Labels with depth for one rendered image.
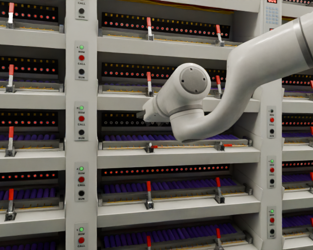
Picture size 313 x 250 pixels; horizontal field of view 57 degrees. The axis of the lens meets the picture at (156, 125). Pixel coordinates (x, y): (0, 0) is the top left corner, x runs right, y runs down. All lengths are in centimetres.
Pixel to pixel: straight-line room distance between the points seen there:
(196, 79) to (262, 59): 13
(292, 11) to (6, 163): 116
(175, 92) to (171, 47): 46
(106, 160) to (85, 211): 17
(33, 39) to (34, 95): 17
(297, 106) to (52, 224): 99
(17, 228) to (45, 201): 11
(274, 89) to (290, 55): 66
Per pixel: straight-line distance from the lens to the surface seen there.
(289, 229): 139
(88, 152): 94
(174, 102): 62
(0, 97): 96
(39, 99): 95
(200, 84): 60
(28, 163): 96
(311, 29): 54
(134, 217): 101
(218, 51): 110
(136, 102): 97
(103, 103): 95
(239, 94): 57
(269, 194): 121
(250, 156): 114
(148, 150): 98
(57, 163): 95
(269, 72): 56
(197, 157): 104
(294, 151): 126
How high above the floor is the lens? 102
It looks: level
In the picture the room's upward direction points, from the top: straight up
